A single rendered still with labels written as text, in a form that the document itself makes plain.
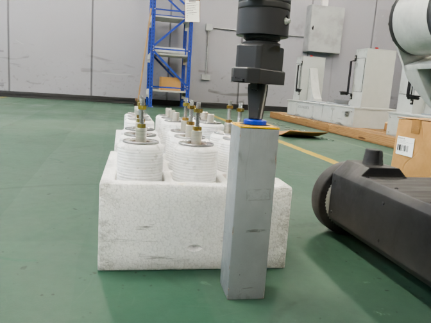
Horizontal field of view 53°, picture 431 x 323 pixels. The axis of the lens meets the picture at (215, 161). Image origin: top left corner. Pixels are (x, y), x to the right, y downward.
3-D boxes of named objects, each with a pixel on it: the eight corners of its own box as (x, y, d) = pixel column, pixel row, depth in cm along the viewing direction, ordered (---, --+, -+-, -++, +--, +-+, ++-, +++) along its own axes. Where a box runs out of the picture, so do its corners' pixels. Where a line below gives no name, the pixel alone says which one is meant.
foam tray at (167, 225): (241, 214, 131) (246, 155, 128) (285, 268, 93) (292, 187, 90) (108, 213, 124) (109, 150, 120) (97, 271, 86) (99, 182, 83)
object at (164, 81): (177, 90, 692) (179, 77, 689) (180, 91, 668) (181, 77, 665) (158, 89, 685) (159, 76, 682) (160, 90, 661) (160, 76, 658)
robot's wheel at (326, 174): (371, 229, 125) (380, 161, 122) (381, 234, 121) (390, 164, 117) (306, 229, 121) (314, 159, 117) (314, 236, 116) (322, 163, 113)
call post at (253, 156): (254, 282, 86) (268, 125, 80) (265, 299, 79) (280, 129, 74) (219, 282, 84) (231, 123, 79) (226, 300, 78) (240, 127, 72)
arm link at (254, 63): (254, 83, 83) (258, 18, 81) (300, 86, 77) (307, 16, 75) (215, 80, 73) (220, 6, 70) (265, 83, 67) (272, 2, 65)
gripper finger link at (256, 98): (247, 118, 77) (250, 82, 76) (263, 120, 75) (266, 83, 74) (242, 118, 76) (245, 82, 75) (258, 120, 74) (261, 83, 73)
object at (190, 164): (165, 230, 91) (169, 145, 88) (174, 216, 101) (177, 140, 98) (210, 234, 91) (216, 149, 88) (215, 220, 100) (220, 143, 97)
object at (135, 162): (128, 235, 87) (131, 146, 84) (107, 222, 94) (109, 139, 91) (169, 228, 93) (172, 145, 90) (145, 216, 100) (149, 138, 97)
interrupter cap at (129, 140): (133, 147, 85) (133, 143, 85) (115, 141, 91) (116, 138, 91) (165, 145, 90) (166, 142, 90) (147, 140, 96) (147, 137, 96)
